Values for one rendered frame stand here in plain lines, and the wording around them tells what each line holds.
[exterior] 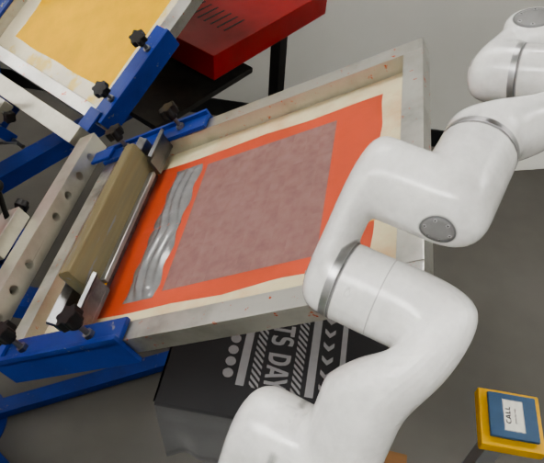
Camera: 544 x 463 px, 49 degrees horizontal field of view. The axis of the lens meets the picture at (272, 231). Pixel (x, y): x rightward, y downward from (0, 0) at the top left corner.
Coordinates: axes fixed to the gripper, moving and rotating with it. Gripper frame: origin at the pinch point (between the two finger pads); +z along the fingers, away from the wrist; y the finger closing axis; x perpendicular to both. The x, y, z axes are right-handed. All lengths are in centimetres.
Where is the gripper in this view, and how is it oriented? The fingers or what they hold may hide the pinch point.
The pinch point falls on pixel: (524, 184)
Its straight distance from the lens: 104.3
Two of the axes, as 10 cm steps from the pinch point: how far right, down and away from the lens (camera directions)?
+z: 2.4, 6.9, 6.8
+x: 1.7, -7.2, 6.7
